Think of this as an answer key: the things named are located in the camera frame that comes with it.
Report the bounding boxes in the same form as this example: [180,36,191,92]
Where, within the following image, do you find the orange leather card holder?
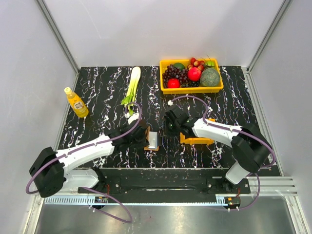
[144,126,160,151]

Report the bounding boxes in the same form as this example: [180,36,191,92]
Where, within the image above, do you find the small yellow plastic bin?
[180,117,214,145]

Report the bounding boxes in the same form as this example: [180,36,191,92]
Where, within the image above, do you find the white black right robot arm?
[165,105,273,193]

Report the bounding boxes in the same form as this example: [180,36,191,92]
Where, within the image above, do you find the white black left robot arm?
[25,123,148,198]

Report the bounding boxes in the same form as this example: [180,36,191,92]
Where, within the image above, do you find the red apple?
[167,78,180,88]

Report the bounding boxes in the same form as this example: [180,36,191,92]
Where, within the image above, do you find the dark blueberry cluster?
[181,81,200,88]

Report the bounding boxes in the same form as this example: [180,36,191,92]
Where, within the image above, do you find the purple grape bunch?
[162,64,189,86]

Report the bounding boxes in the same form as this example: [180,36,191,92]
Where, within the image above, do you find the green white celery stalk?
[121,66,141,117]

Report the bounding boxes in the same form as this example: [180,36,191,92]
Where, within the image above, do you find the red pomegranate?
[188,67,201,81]

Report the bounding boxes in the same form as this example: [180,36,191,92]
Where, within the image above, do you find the green netted melon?
[200,68,220,87]

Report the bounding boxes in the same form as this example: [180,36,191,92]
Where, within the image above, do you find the green lime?
[173,62,185,70]

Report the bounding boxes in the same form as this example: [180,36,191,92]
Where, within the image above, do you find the yellow fruit tray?
[159,58,224,95]

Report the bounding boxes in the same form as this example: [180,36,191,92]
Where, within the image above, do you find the red cherry cluster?
[187,58,205,71]

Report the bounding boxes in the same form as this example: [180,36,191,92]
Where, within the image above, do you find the green apple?
[204,60,215,69]

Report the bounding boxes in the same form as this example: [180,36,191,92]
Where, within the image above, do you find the yellow juice bottle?
[64,87,89,118]

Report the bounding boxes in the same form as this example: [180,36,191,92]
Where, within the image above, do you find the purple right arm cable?
[168,95,277,212]

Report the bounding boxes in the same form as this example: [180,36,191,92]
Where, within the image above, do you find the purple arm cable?
[168,95,277,212]
[25,101,143,224]

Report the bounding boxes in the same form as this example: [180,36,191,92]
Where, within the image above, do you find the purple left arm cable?
[25,101,143,224]

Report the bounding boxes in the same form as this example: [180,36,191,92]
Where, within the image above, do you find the white cable duct strip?
[44,195,228,206]

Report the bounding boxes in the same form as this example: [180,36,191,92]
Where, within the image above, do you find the aluminium rail frame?
[241,67,299,197]

